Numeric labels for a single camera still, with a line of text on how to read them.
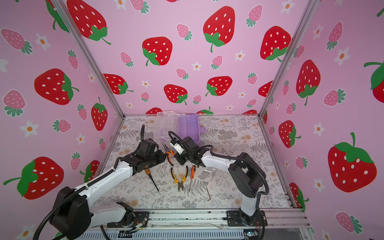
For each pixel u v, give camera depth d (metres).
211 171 0.90
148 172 0.90
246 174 0.48
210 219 0.75
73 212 0.40
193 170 0.90
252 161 0.50
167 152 0.86
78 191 0.43
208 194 0.82
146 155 0.65
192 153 0.69
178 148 0.78
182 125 1.07
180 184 0.86
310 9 0.69
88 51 0.84
